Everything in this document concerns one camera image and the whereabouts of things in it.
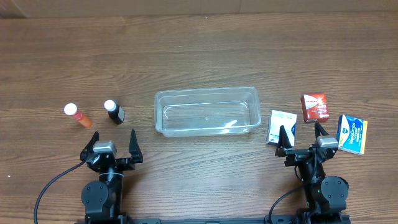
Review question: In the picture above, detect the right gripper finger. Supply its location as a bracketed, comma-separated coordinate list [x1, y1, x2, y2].
[275, 126, 292, 157]
[314, 122, 329, 138]

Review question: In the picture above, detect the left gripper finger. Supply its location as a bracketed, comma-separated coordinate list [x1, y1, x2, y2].
[128, 129, 143, 163]
[80, 131, 100, 161]

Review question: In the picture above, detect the red medicine box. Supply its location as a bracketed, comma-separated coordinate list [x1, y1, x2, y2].
[300, 93, 330, 123]

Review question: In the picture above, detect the white blue medicine box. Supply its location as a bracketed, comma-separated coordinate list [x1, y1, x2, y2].
[266, 110, 297, 146]

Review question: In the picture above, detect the blue yellow VapoDrops box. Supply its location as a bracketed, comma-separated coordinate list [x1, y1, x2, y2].
[336, 114, 368, 155]

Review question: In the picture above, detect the black bottle white cap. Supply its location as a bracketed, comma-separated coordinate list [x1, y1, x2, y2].
[104, 100, 125, 124]

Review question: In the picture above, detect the orange bottle white cap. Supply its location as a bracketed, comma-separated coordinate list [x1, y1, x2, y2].
[63, 103, 93, 128]

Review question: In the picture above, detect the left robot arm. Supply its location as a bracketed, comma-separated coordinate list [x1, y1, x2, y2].
[80, 130, 143, 223]

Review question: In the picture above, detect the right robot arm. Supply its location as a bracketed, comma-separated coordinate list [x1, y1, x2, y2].
[264, 122, 351, 224]

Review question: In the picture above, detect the clear plastic container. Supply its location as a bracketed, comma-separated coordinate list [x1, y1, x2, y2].
[154, 86, 262, 138]

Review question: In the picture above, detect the right black cable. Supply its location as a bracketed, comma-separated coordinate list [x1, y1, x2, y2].
[268, 185, 307, 224]

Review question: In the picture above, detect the black cable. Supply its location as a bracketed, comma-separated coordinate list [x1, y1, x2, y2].
[268, 185, 307, 224]
[33, 160, 87, 224]

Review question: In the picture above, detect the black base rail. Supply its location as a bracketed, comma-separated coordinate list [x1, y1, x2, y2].
[77, 215, 351, 224]

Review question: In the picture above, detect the left black cable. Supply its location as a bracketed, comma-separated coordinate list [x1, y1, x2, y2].
[33, 160, 87, 224]

